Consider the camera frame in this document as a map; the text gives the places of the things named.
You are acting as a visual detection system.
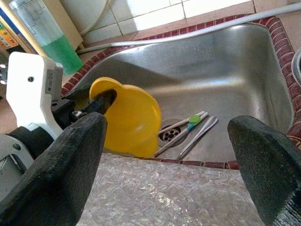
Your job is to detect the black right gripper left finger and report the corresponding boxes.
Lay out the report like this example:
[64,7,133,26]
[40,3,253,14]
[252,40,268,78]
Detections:
[0,112,108,226]

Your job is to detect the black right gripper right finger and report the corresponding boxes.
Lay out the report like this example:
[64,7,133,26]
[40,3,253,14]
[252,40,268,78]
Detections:
[227,115,301,226]

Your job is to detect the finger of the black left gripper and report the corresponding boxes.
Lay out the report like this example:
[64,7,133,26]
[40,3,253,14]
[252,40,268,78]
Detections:
[63,83,92,109]
[82,89,118,116]

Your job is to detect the white green training chopsticks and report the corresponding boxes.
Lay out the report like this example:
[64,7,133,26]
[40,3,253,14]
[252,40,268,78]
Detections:
[154,111,209,158]

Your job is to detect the blue capped green liquid bottle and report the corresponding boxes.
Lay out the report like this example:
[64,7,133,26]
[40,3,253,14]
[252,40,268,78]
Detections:
[8,0,83,76]

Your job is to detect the thin steel cutlery piece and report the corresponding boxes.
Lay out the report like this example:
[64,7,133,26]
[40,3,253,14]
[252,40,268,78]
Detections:
[176,115,219,160]

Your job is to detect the steel sink drain strainer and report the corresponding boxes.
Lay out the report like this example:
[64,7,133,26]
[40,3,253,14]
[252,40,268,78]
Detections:
[158,117,189,149]

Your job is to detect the clear bubble wrap sheet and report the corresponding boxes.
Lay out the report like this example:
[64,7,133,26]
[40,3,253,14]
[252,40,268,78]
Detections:
[75,152,301,226]

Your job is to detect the steel sink basin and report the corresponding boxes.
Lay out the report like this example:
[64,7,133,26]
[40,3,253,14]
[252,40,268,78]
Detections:
[62,22,296,165]

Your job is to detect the round steel pot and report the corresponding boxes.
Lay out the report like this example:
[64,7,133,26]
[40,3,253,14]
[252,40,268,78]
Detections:
[291,47,301,85]

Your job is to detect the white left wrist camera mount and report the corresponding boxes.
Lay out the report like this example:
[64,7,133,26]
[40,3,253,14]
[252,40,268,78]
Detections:
[6,51,64,139]

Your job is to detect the white flexible hose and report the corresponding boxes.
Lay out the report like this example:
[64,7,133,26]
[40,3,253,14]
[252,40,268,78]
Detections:
[79,0,117,36]

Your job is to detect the long grey hose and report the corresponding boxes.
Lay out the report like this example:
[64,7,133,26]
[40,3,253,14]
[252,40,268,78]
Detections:
[76,2,301,55]

